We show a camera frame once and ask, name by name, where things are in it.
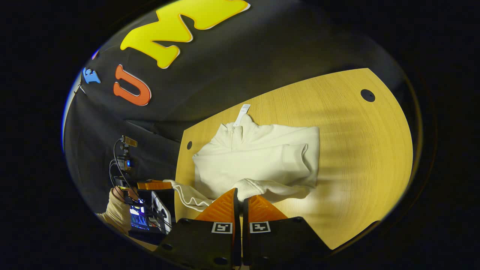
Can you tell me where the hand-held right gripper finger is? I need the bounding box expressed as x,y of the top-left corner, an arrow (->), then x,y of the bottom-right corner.
154,187 -> 241,269
242,194 -> 333,268

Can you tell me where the black backdrop cloth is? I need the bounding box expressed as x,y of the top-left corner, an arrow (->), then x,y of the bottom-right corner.
62,0 -> 413,210

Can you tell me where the white desk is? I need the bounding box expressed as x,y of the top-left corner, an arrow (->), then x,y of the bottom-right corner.
149,190 -> 173,235

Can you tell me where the cream sweatshirt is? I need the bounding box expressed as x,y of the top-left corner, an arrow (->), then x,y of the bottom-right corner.
164,104 -> 320,212

